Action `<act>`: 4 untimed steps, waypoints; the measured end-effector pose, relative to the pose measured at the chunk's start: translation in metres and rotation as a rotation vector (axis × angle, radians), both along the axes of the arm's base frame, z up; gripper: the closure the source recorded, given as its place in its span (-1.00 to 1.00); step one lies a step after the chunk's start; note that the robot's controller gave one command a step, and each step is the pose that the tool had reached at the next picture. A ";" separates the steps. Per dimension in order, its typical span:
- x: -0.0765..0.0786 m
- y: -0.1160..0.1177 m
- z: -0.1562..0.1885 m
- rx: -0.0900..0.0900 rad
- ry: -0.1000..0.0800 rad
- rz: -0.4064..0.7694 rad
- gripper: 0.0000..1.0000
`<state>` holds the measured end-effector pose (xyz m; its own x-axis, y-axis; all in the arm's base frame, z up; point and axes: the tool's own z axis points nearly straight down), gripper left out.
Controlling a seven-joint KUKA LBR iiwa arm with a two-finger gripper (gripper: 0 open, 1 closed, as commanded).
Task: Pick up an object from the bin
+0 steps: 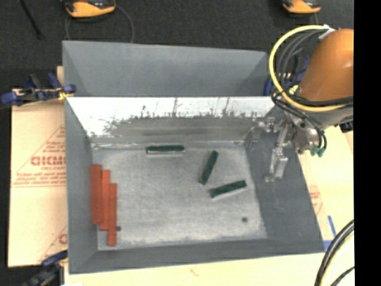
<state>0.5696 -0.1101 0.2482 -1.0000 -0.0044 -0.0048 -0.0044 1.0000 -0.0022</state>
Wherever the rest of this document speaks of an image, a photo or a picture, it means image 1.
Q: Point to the red-brown flat block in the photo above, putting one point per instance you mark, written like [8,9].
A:
[96,194]
[105,201]
[112,216]

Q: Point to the dark green flat block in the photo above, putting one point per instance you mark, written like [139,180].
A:
[228,188]
[208,168]
[165,149]

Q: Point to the grey metal bin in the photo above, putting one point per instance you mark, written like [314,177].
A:
[178,213]

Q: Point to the black cylinder on white bracket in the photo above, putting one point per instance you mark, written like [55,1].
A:
[346,127]

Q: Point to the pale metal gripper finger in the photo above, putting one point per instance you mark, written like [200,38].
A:
[270,124]
[280,156]

